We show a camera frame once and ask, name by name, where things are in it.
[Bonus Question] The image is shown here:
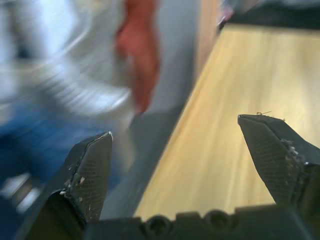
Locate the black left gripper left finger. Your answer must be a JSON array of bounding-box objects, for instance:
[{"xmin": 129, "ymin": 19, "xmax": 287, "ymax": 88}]
[{"xmin": 15, "ymin": 131, "xmax": 113, "ymax": 240}]

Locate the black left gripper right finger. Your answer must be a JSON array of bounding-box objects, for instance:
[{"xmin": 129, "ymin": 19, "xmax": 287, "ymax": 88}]
[{"xmin": 237, "ymin": 114, "xmax": 320, "ymax": 207}]

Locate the bystander bare hand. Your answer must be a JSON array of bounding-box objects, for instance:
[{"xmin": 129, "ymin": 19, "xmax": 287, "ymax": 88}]
[{"xmin": 115, "ymin": 0, "xmax": 161, "ymax": 115}]

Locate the bystander in white striped shirt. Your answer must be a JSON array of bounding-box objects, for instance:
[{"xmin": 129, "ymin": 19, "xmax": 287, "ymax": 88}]
[{"xmin": 0, "ymin": 0, "xmax": 141, "ymax": 198}]

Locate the dark object at table end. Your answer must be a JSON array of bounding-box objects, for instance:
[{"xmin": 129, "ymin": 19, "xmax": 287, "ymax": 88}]
[{"xmin": 216, "ymin": 0, "xmax": 320, "ymax": 30}]

